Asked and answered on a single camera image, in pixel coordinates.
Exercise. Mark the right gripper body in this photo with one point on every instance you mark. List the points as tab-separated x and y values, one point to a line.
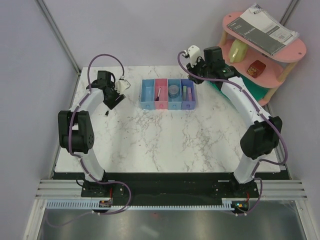
198	80

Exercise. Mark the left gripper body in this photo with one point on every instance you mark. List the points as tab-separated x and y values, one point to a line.
115	98

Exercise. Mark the purple drawer box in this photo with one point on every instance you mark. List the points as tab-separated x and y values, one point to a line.
188	105

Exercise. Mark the long green highlighter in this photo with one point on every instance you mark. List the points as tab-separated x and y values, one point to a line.
184	93

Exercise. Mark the pink highlighter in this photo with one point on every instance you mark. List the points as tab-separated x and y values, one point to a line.
190	94

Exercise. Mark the jar of rubber bands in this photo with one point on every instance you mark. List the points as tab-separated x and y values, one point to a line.
173	91

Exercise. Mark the teal blue drawer box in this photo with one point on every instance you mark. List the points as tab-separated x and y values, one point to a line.
175	103

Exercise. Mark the light blue drawer box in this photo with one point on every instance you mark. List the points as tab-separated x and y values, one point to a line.
147	96

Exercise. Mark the pink drawer box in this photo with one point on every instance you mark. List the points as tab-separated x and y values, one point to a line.
162	104

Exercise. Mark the blue whiteboard marker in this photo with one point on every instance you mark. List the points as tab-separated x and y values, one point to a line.
158	94

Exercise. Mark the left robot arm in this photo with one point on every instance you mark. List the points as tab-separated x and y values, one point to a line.
75	130

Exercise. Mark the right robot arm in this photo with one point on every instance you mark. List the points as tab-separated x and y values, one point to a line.
263	130

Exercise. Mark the pink three-tier shelf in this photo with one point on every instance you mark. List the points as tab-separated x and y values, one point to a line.
278	66

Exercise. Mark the red brown cube box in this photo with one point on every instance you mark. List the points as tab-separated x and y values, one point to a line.
256	69

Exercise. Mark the green folder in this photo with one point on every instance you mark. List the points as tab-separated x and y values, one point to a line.
257	91

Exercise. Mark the grey setup guide booklet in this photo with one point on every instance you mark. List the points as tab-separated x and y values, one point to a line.
257	26

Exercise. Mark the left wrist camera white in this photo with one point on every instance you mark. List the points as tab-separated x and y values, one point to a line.
122	85

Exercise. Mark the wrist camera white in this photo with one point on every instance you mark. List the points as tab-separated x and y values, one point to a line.
122	85
193	52

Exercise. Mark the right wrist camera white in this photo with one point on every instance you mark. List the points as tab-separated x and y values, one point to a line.
193	52

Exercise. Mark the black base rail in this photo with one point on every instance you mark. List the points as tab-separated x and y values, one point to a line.
159	189

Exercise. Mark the white cable duct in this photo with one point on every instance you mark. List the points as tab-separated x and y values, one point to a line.
102	205

